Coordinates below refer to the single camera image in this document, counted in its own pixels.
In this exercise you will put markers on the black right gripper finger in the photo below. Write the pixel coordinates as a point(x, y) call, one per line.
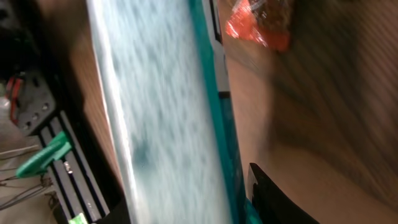
point(270, 203)

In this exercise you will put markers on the red chocolate bar wrapper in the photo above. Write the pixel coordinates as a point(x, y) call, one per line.
point(266, 22)

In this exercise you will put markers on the teal mouthwash bottle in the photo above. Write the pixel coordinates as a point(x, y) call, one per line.
point(163, 76)

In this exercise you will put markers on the black aluminium rail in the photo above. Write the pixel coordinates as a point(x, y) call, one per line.
point(84, 188)

